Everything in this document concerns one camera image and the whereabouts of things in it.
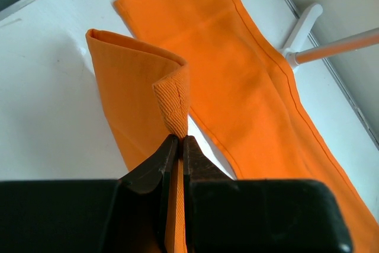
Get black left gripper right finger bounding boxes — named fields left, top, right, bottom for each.
left=183, top=136, right=353, bottom=252

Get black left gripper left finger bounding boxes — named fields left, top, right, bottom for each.
left=1, top=135, right=178, bottom=252

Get orange trousers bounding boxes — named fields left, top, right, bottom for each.
left=86, top=0, right=378, bottom=252

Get white clothes rack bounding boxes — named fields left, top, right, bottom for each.
left=281, top=3, right=378, bottom=72

